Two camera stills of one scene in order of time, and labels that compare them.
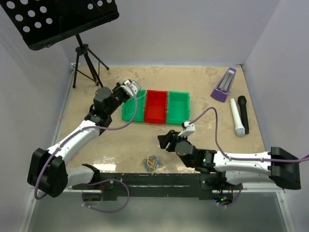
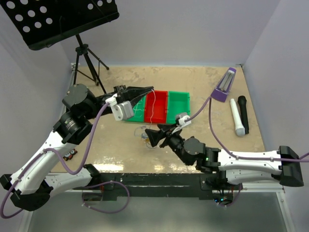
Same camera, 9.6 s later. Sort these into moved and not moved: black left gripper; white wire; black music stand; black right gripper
Moved: white wire
Not moved: black left gripper; black right gripper; black music stand
